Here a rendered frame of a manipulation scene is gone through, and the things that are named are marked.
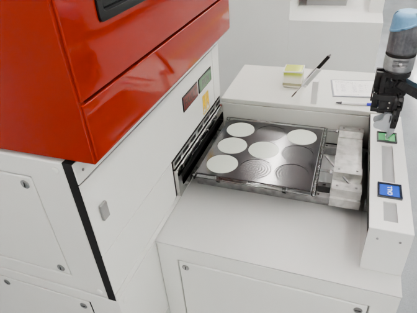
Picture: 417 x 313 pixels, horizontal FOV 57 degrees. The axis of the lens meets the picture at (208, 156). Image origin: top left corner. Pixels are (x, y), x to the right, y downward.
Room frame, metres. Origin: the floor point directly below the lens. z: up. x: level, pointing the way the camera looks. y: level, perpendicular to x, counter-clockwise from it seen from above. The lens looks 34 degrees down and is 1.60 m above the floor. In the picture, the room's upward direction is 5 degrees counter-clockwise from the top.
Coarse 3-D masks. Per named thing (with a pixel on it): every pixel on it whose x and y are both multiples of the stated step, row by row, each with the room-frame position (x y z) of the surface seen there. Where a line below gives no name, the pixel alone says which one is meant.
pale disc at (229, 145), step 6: (228, 138) 1.12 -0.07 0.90; (234, 138) 1.12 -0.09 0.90; (240, 138) 1.12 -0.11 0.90; (222, 144) 1.09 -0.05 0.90; (228, 144) 1.09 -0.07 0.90; (234, 144) 1.08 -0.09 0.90; (240, 144) 1.08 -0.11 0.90; (246, 144) 1.08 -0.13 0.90; (222, 150) 1.05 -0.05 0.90; (228, 150) 1.05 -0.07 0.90; (234, 150) 1.05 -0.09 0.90; (240, 150) 1.04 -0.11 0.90
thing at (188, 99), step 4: (196, 84) 1.10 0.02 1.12; (192, 88) 1.07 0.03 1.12; (196, 88) 1.10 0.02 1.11; (192, 92) 1.07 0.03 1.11; (196, 92) 1.10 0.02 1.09; (188, 96) 1.04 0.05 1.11; (192, 96) 1.07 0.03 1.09; (196, 96) 1.10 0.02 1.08; (184, 100) 1.01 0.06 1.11; (188, 100) 1.04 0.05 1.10; (192, 100) 1.07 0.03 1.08; (184, 104) 1.01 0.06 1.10; (188, 104) 1.03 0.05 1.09; (184, 108) 1.01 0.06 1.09
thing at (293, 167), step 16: (224, 128) 1.19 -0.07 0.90; (256, 128) 1.18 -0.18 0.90; (272, 128) 1.17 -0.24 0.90; (288, 128) 1.16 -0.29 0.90; (304, 128) 1.15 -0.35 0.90; (288, 144) 1.06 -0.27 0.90; (240, 160) 0.99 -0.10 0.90; (256, 160) 0.98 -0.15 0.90; (272, 160) 0.97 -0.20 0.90; (288, 160) 0.97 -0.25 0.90; (304, 160) 0.96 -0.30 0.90; (224, 176) 0.91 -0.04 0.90; (240, 176) 0.90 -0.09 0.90; (256, 176) 0.90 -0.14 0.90; (272, 176) 0.89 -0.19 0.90; (288, 176) 0.89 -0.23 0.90; (304, 176) 0.88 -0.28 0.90
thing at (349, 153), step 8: (344, 144) 1.06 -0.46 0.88; (352, 144) 1.06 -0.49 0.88; (360, 144) 1.05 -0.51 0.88; (336, 152) 1.02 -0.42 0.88; (344, 152) 1.01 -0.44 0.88; (352, 152) 1.01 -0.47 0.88; (360, 152) 1.01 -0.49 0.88; (336, 160) 0.97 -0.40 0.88; (344, 160) 0.97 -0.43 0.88; (352, 160) 0.97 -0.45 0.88; (360, 160) 0.96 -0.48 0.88; (360, 168) 0.92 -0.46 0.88; (360, 184) 0.85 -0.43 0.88; (336, 200) 0.79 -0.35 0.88; (344, 200) 0.79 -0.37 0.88; (352, 200) 0.78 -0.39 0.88; (352, 208) 0.78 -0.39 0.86
